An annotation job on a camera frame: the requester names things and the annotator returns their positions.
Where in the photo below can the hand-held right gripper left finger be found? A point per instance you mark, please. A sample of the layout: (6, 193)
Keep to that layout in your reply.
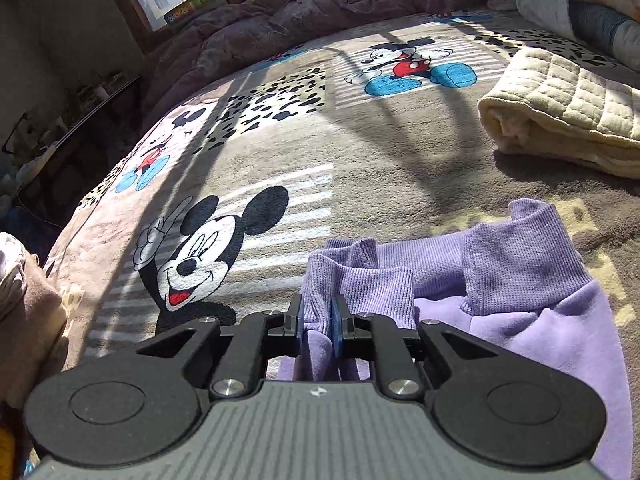
(292, 322)

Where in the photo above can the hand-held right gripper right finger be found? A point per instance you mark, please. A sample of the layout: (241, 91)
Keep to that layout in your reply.
(339, 329)

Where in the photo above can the purple sweatshirt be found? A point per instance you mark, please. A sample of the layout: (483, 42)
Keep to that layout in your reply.
(525, 320)

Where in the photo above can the printed cartoon blanket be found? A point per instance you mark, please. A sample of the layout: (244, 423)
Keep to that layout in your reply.
(300, 135)

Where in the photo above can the beige plush cloth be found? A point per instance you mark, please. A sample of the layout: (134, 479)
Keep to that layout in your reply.
(30, 330)

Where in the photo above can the white patterned cloth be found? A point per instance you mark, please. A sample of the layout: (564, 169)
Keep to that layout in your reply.
(10, 270)

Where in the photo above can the cluttered dark side table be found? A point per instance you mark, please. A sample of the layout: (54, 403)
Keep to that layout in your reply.
(75, 125)

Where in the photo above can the mauve quilted comforter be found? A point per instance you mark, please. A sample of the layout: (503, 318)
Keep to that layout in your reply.
(275, 15)

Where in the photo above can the cream quilted folded cloth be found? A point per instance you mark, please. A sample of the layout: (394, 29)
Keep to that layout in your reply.
(565, 105)

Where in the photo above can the colourful flat box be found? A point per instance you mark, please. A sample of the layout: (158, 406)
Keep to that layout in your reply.
(200, 5)

